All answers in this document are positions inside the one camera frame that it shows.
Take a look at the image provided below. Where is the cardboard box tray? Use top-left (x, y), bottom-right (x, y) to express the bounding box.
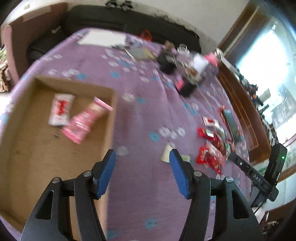
top-left (1, 76), bottom-right (116, 240)

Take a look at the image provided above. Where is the wooden cabinet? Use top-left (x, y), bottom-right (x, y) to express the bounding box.
top-left (218, 63), bottom-right (271, 165)

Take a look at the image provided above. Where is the red foil packet under phone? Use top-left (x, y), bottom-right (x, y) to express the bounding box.
top-left (218, 105), bottom-right (227, 123)

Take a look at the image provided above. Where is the right hand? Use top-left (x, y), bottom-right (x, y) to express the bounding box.
top-left (252, 205), bottom-right (265, 223)

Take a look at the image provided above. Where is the pink thermos bottle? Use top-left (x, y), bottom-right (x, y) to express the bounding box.
top-left (204, 52), bottom-right (220, 67)

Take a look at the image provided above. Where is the purple floral tablecloth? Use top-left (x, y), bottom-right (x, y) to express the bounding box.
top-left (0, 27), bottom-right (253, 241)

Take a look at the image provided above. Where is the white red snack packet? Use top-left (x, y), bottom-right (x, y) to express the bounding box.
top-left (48, 93), bottom-right (75, 126)

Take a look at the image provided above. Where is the black smartphone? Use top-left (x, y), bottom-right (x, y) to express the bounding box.
top-left (222, 109), bottom-right (241, 143)

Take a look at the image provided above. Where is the white cylindrical container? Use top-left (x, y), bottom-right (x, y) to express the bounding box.
top-left (191, 53), bottom-right (209, 74)

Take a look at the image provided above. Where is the white red wafer packet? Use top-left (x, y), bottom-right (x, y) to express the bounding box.
top-left (202, 116), bottom-right (219, 127)

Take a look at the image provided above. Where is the grey notebook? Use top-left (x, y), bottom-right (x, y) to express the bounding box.
top-left (125, 47), bottom-right (155, 60)

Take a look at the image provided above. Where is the dark red snack packet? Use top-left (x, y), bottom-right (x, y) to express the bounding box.
top-left (196, 146), bottom-right (209, 165)

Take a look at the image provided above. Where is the white paper sheet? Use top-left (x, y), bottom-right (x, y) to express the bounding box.
top-left (77, 30), bottom-right (126, 47)

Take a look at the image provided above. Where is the black sofa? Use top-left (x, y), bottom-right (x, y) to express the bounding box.
top-left (26, 5), bottom-right (202, 64)

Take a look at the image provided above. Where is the pink snack packet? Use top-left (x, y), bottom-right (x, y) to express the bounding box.
top-left (62, 97), bottom-right (113, 144)

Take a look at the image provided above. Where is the black jar with cork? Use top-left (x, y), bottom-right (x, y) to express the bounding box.
top-left (157, 41), bottom-right (177, 75)
top-left (175, 68), bottom-right (199, 98)

